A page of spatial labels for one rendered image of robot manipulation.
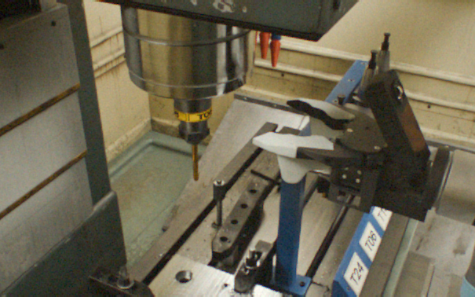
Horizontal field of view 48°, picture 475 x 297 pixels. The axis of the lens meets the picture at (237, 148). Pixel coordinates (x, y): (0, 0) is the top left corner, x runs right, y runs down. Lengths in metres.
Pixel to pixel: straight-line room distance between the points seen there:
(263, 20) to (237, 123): 1.40
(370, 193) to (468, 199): 0.10
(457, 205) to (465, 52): 1.07
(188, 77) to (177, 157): 1.50
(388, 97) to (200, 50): 0.20
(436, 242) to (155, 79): 1.15
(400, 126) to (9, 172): 0.77
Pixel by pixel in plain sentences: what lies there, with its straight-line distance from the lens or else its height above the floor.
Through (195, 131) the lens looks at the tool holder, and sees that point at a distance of 0.71.
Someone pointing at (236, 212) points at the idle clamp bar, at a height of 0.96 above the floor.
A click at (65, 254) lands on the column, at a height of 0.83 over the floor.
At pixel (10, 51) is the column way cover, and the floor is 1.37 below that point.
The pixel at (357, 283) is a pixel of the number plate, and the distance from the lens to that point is 1.15.
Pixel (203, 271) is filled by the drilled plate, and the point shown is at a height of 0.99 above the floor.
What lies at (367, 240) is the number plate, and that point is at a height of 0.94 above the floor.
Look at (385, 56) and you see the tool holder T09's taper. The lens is 1.24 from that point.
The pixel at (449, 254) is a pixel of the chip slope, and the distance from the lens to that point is 1.60.
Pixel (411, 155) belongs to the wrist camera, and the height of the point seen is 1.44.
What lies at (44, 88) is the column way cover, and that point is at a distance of 1.11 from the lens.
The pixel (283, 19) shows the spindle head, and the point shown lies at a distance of 0.46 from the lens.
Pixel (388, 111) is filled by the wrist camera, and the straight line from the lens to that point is 0.57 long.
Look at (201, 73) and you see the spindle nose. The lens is 0.60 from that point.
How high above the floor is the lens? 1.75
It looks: 33 degrees down
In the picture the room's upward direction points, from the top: 1 degrees clockwise
